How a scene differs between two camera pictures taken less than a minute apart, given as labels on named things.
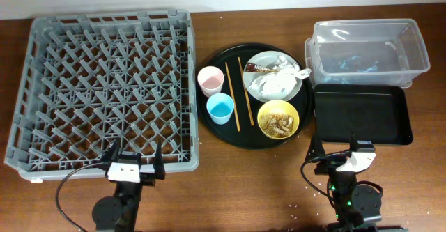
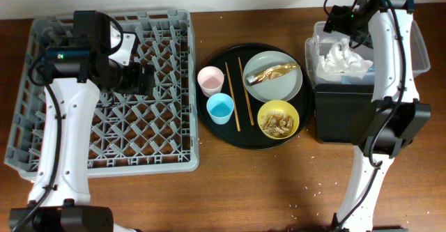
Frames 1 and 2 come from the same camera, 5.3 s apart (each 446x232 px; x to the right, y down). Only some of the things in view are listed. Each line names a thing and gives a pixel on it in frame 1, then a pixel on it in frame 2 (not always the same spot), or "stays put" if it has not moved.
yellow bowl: [278, 119] stays put
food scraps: [277, 125] stays put
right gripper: [330, 163] → [342, 16]
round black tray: [254, 96] stays put
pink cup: [211, 79] stays put
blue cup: [220, 106] stays put
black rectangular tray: [376, 113] stays put
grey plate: [270, 59] stays put
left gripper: [149, 178] → [136, 86]
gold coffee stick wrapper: [254, 67] → [270, 72]
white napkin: [274, 83] → [341, 62]
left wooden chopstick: [231, 88] stays put
